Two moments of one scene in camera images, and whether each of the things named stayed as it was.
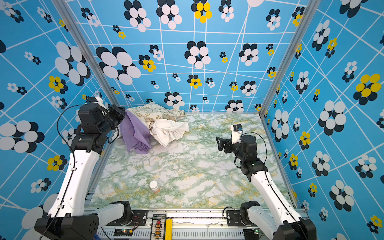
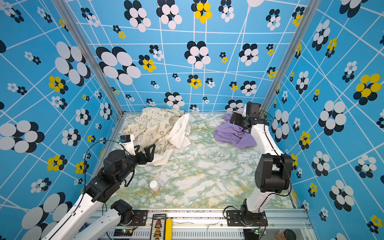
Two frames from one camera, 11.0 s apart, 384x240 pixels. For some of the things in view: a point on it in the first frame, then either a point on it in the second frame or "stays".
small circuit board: (123, 232) stays
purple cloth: (136, 136) to (227, 132)
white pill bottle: (155, 186) stays
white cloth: (164, 131) to (179, 136)
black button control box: (158, 229) stays
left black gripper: (112, 109) to (144, 160)
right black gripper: (229, 144) to (238, 121)
